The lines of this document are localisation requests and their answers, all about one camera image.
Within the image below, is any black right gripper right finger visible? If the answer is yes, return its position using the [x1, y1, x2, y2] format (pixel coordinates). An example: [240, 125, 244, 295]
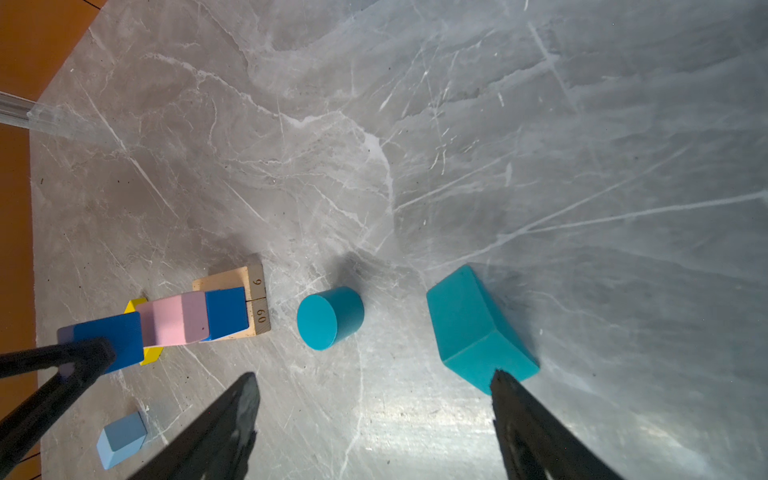
[490, 370, 620, 479]

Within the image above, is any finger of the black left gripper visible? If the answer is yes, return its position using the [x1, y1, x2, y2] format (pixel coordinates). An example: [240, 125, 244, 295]
[1, 337, 116, 462]

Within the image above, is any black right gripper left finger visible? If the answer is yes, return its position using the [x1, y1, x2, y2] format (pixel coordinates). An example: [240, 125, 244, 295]
[132, 372, 260, 479]

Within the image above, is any light blue cube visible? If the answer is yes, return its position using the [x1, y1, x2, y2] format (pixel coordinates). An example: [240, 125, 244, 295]
[96, 411, 147, 470]

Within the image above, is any pink wood block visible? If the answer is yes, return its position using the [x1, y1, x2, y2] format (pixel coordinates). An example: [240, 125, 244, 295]
[136, 291, 210, 347]

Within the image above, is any dark blue wood cube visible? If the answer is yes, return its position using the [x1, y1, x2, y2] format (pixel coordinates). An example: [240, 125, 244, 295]
[205, 287, 249, 341]

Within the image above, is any natural wood block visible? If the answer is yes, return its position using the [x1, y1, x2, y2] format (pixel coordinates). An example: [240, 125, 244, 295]
[192, 262, 271, 341]

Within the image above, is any yellow wood block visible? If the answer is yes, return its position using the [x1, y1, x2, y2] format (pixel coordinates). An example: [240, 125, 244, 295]
[124, 298, 164, 366]

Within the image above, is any teal wood block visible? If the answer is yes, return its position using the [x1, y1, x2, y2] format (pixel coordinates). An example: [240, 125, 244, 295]
[426, 265, 540, 395]

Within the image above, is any teal wood cylinder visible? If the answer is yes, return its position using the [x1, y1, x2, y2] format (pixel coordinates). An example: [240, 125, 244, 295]
[297, 286, 365, 351]

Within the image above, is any aluminium corner post left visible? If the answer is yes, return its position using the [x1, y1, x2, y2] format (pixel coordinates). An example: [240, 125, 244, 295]
[0, 92, 68, 136]

